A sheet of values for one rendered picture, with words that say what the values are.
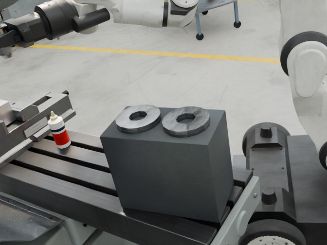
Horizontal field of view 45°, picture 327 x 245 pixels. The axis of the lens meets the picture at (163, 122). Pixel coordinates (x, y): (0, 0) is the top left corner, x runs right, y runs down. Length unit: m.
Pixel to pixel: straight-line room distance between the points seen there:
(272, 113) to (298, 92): 1.71
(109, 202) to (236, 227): 0.28
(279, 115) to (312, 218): 1.62
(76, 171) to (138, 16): 0.43
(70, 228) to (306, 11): 0.81
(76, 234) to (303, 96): 0.70
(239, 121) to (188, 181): 2.06
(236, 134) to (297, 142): 1.12
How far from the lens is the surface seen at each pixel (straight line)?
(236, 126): 2.75
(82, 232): 1.08
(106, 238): 1.20
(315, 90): 1.15
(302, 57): 1.11
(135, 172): 0.79
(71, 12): 1.04
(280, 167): 1.43
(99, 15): 1.06
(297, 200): 1.34
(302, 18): 1.12
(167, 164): 0.74
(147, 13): 1.06
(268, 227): 1.21
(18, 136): 1.20
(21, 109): 1.19
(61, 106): 1.28
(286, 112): 2.87
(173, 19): 1.07
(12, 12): 5.52
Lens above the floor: 1.48
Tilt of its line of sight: 30 degrees down
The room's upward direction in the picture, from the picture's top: 12 degrees counter-clockwise
